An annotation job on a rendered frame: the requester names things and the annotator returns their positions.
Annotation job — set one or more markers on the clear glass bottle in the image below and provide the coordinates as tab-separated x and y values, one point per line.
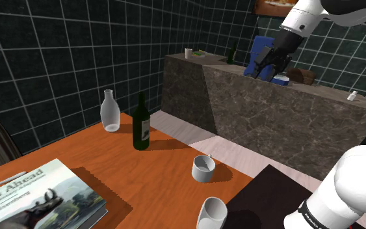
109	111

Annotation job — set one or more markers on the dark green wine bottle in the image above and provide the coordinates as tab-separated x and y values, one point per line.
141	133

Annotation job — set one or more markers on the grey mug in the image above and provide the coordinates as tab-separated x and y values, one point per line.
201	174

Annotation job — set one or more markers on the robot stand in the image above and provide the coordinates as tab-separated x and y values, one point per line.
271	196

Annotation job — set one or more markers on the book with landscape cover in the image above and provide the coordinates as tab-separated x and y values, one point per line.
52	196

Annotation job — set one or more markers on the grey cup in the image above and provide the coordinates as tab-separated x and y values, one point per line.
209	215

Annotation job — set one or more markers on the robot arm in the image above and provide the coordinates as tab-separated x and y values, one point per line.
353	187

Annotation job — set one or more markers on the brown marble counter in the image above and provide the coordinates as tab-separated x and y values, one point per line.
265	120

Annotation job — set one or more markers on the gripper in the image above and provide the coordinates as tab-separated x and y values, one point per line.
285	44

